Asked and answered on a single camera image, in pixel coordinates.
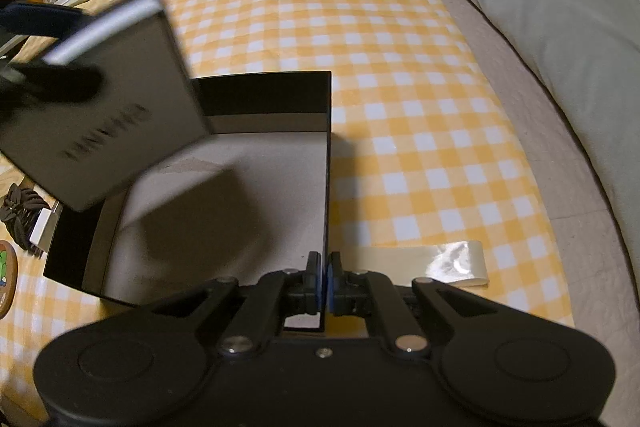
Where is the round green frog coaster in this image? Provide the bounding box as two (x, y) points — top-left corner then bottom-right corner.
(0, 239), (18, 319)

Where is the grey pillow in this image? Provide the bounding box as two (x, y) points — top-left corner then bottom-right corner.
(470, 0), (639, 270)

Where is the black storage box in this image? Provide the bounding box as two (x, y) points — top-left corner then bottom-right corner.
(43, 72), (332, 306)

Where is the black Chanel perfume box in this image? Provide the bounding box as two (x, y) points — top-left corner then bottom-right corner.
(1, 0), (210, 211)

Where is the black hair claw clip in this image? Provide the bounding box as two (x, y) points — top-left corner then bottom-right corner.
(0, 183), (51, 257)

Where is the yellow white checkered cloth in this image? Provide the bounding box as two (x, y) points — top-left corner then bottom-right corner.
(0, 0), (575, 423)

